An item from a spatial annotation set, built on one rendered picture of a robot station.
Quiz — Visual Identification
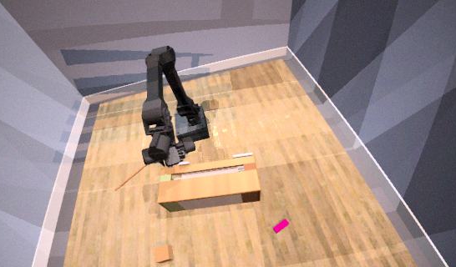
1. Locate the small magenta block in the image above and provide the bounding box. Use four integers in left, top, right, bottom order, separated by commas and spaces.
273, 219, 289, 233

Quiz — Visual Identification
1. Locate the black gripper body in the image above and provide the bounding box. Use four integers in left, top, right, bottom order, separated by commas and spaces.
141, 136, 195, 165

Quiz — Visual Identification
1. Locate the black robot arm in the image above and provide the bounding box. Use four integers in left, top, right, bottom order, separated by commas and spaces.
141, 46, 201, 167

